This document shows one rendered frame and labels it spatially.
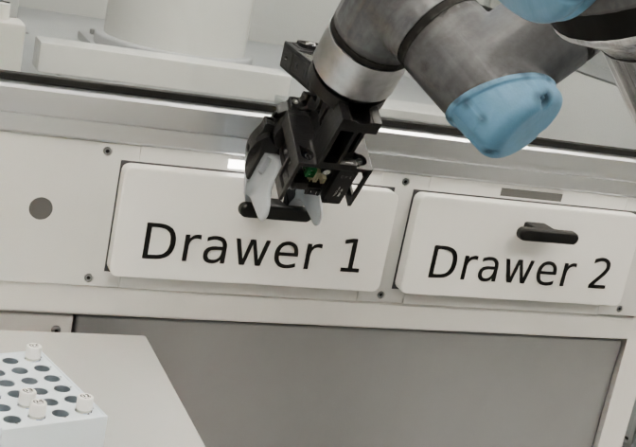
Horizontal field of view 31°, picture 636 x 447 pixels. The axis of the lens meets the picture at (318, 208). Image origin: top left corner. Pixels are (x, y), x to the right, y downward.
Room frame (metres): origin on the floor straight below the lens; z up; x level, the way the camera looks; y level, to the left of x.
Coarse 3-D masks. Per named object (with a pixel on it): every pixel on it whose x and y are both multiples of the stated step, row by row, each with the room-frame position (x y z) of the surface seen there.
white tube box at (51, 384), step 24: (0, 360) 0.85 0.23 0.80; (24, 360) 0.86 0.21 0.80; (48, 360) 0.87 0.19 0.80; (0, 384) 0.81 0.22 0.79; (24, 384) 0.81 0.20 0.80; (48, 384) 0.82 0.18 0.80; (72, 384) 0.83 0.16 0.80; (0, 408) 0.77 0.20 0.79; (24, 408) 0.77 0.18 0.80; (48, 408) 0.78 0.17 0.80; (72, 408) 0.79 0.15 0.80; (96, 408) 0.80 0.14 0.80; (0, 432) 0.74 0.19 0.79; (24, 432) 0.75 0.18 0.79; (48, 432) 0.76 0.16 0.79; (72, 432) 0.77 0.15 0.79; (96, 432) 0.78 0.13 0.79
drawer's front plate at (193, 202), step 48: (144, 192) 1.05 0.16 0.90; (192, 192) 1.07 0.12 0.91; (240, 192) 1.08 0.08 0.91; (384, 192) 1.15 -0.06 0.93; (144, 240) 1.05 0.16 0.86; (192, 240) 1.07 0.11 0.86; (288, 240) 1.11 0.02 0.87; (336, 240) 1.13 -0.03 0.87; (384, 240) 1.15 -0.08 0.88; (336, 288) 1.13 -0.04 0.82
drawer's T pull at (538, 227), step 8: (528, 224) 1.21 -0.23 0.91; (536, 224) 1.21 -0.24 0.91; (544, 224) 1.22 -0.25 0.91; (520, 232) 1.18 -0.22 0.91; (528, 232) 1.18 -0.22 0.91; (536, 232) 1.18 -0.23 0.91; (544, 232) 1.19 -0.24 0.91; (552, 232) 1.19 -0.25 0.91; (560, 232) 1.20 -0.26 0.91; (568, 232) 1.20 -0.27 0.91; (528, 240) 1.18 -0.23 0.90; (536, 240) 1.18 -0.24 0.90; (544, 240) 1.19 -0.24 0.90; (552, 240) 1.19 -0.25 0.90; (560, 240) 1.20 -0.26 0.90; (568, 240) 1.20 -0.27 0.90; (576, 240) 1.20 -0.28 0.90
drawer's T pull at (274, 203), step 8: (272, 200) 1.09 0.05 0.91; (240, 208) 1.05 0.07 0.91; (248, 208) 1.05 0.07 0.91; (272, 208) 1.06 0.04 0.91; (280, 208) 1.06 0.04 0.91; (288, 208) 1.07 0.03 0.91; (296, 208) 1.07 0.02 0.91; (304, 208) 1.08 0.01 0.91; (248, 216) 1.05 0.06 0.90; (256, 216) 1.06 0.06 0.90; (272, 216) 1.06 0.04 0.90; (280, 216) 1.06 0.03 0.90; (288, 216) 1.07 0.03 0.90; (296, 216) 1.07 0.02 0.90; (304, 216) 1.07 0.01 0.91
